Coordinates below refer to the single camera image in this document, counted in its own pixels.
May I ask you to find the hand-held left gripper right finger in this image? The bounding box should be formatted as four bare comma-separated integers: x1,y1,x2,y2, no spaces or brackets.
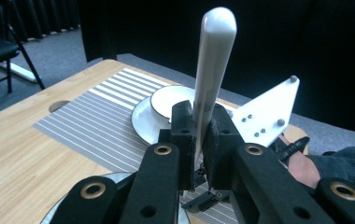
202,103,245,191

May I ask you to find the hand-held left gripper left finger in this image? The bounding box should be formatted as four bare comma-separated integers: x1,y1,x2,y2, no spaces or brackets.
169,100,197,191

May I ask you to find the white plate with black rim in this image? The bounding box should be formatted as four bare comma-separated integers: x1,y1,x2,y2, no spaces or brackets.
39,172,192,224
130,92,239,147

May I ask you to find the white bowl with black rim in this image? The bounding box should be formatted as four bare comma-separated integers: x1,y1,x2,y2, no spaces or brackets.
149,84,198,120

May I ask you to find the white ceramic spoon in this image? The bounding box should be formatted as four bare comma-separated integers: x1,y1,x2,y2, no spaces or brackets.
192,7,238,169

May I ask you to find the grey striped placemat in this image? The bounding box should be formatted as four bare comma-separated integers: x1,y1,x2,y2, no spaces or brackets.
32,67,239,224

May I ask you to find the round brown table grommet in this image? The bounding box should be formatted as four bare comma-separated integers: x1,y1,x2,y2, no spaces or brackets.
48,100,71,114

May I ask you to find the dark curtain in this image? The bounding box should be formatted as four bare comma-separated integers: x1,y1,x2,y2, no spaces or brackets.
0,0,81,43

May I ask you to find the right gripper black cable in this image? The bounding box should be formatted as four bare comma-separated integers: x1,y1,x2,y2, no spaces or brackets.
277,135,311,162

